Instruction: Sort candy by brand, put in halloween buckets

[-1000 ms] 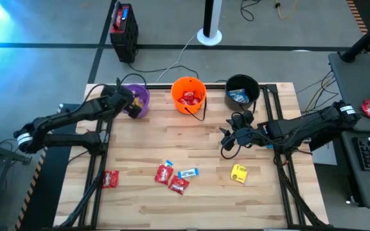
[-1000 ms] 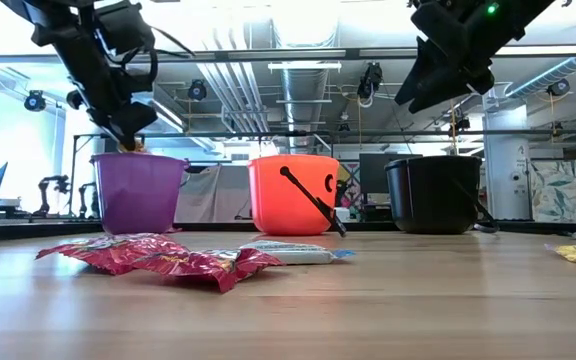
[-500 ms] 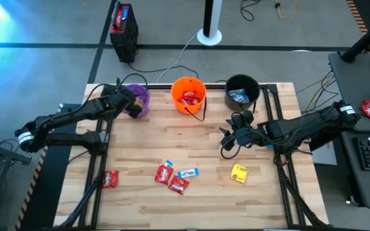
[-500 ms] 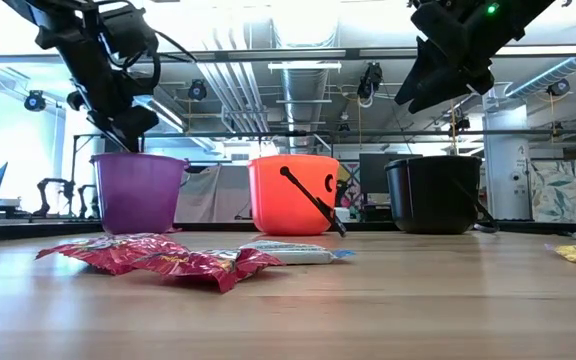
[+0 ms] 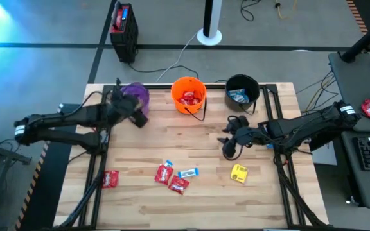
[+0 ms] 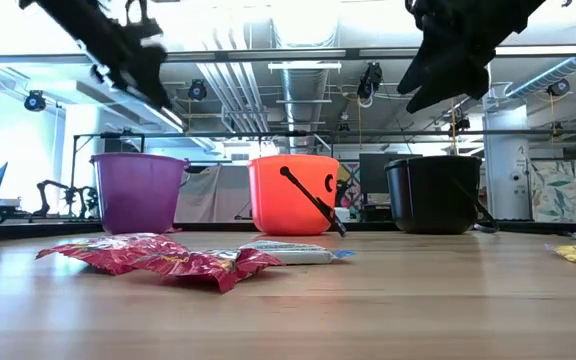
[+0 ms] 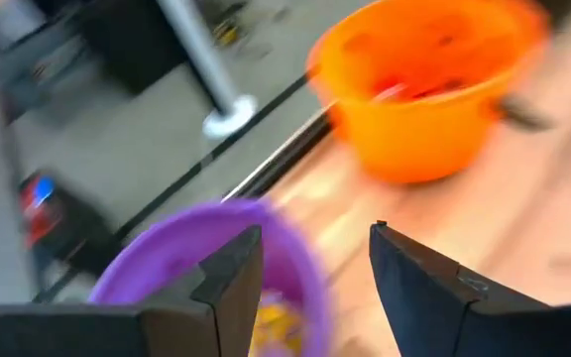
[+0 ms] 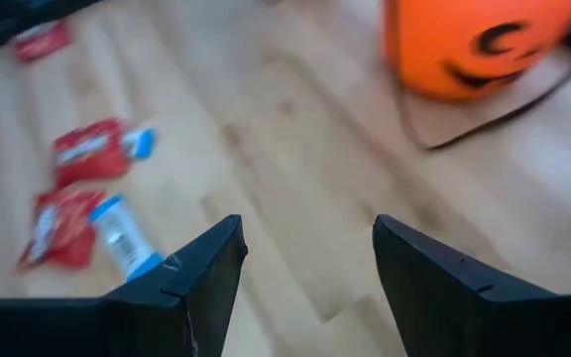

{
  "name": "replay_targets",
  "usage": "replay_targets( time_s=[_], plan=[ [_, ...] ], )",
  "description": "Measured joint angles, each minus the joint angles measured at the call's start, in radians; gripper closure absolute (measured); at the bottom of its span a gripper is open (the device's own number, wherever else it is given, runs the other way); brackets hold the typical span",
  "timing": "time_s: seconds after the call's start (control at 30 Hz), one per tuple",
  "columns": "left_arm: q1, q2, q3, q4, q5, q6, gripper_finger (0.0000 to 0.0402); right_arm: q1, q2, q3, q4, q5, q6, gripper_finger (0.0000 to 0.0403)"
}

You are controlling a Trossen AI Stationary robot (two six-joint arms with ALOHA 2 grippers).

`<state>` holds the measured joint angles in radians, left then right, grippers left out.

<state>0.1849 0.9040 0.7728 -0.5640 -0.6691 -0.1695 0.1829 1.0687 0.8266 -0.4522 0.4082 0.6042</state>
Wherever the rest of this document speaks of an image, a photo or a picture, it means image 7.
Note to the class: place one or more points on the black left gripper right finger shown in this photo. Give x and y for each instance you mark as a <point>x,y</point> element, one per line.
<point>464,327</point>

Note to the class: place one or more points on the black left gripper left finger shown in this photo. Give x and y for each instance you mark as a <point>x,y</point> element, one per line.
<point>117,332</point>

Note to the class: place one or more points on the red Skittles packet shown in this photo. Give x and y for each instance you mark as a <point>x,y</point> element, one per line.
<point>414,89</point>

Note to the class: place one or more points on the black case with red device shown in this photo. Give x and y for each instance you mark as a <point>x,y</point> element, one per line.
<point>82,233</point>

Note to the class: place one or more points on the purple plastic bucket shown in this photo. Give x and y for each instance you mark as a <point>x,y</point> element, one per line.
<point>176,243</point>

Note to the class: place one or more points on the orange pumpkin face bucket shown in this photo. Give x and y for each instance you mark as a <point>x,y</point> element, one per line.
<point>414,144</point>

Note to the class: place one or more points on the black cabinet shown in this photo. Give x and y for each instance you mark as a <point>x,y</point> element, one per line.
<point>132,49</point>

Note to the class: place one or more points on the white black tower stand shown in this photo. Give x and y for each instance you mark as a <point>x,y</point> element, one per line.
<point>201,49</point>

